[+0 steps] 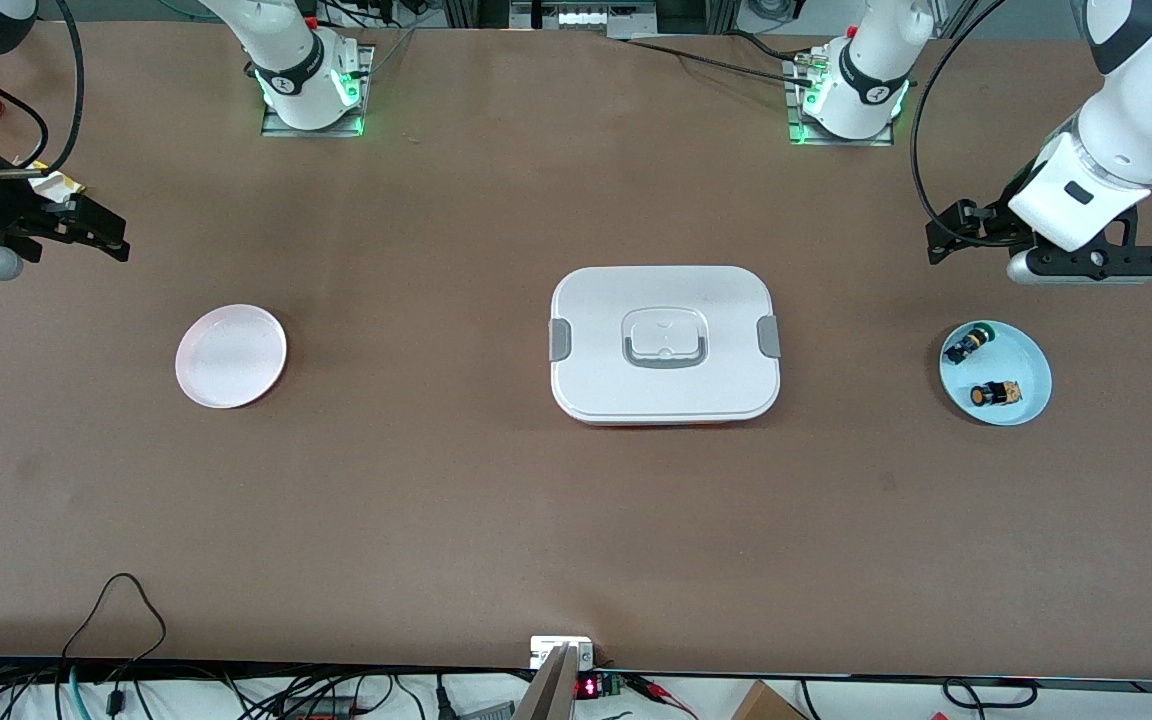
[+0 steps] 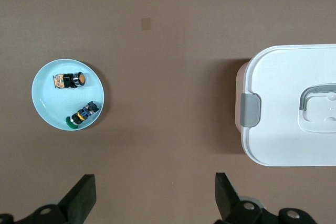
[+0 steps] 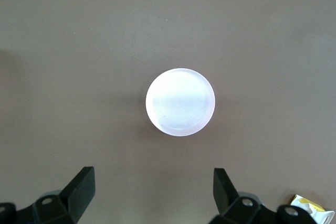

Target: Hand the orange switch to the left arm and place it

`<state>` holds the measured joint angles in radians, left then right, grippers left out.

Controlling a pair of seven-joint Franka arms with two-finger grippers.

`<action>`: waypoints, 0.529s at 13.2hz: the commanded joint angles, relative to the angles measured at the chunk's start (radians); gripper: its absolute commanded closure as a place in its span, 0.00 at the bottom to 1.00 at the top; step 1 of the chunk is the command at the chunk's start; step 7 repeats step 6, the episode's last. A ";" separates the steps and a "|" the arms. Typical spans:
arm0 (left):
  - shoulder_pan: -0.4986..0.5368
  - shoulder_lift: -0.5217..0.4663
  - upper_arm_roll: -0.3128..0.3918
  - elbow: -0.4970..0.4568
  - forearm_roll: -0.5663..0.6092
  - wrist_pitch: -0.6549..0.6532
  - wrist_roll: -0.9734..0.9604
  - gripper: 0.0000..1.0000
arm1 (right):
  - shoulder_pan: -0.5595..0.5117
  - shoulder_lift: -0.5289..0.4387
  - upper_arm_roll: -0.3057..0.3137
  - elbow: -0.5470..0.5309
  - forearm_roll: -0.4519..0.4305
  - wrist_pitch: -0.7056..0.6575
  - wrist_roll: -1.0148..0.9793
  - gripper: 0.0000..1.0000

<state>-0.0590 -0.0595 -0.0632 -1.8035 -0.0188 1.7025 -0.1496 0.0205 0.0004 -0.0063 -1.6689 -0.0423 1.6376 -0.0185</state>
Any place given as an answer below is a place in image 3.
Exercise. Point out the yellow and white carton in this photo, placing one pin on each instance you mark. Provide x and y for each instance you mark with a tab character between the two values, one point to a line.
323	216

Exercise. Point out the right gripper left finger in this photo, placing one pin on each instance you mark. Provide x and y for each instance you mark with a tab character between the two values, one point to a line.
76	195

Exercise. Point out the pink round plate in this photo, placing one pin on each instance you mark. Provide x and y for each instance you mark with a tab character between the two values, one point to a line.
181	103

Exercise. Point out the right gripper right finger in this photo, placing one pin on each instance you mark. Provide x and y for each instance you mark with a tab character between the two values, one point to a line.
225	195

